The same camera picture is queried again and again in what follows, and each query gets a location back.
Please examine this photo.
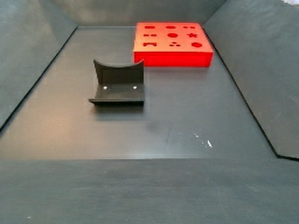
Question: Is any black curved holder bracket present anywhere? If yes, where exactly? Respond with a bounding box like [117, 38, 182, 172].
[89, 60, 146, 105]

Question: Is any red shape sorter block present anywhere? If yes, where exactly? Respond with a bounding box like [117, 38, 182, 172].
[134, 22, 214, 67]

